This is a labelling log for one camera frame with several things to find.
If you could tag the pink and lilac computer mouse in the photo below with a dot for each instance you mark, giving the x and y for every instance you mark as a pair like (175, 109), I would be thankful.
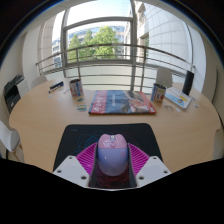
(112, 156)

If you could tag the white chair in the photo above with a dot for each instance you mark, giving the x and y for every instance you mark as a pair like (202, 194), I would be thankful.
(164, 76)
(38, 81)
(9, 136)

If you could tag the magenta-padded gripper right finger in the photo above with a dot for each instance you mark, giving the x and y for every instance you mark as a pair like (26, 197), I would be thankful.
(151, 168)

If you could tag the printed cup with red band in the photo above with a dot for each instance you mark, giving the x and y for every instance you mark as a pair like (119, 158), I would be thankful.
(158, 93)

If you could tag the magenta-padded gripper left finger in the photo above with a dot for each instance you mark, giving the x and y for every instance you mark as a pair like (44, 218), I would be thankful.
(71, 168)

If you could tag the dark blue stapler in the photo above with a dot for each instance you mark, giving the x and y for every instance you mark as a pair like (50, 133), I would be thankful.
(56, 86)

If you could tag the metal balcony railing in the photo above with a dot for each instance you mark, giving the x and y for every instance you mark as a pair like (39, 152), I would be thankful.
(110, 45)

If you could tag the white and yellow booklet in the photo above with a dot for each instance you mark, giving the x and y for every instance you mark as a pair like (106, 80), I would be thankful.
(178, 97)

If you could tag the black upright speaker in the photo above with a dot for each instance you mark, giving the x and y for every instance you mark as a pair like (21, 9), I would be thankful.
(188, 82)

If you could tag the black mouse pad with print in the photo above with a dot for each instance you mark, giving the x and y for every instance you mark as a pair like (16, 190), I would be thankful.
(78, 136)

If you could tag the black and white printer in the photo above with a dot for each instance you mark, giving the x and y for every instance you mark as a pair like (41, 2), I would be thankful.
(12, 92)

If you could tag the red and blue magazine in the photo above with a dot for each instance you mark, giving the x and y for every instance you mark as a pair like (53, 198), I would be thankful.
(121, 102)

